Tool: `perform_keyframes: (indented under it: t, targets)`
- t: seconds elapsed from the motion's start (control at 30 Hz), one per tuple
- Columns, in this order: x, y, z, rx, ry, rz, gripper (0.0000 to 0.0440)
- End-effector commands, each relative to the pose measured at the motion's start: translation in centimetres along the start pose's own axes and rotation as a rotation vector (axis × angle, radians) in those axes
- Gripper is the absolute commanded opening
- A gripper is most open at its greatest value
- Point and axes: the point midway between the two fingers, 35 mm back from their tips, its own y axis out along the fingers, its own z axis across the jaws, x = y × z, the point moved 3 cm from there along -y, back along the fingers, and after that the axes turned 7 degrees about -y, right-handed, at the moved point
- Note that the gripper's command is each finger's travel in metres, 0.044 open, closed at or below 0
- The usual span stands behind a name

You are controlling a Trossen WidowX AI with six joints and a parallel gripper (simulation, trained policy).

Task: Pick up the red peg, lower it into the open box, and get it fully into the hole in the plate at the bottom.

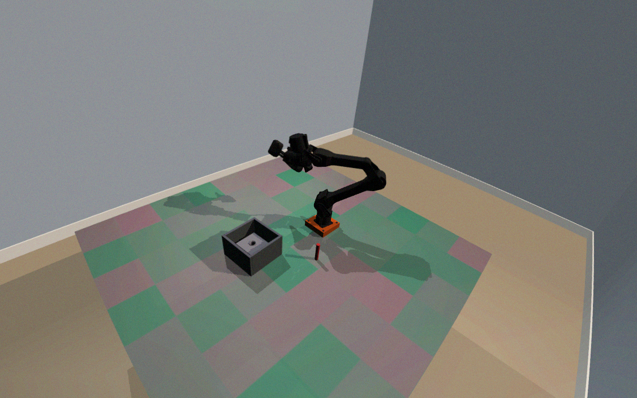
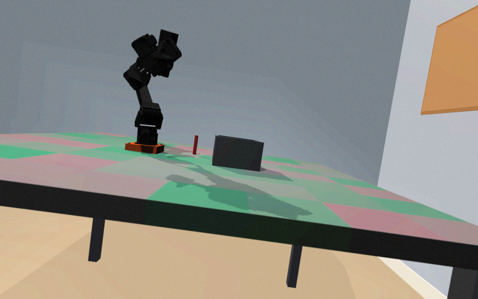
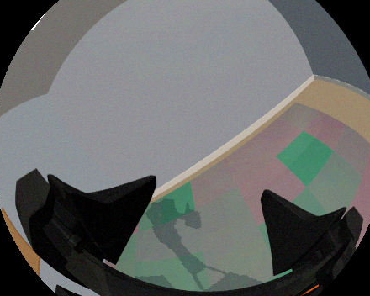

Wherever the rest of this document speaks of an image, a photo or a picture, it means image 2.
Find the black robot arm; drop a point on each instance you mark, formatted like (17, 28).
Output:
(149, 113)

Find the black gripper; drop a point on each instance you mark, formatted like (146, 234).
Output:
(156, 64)

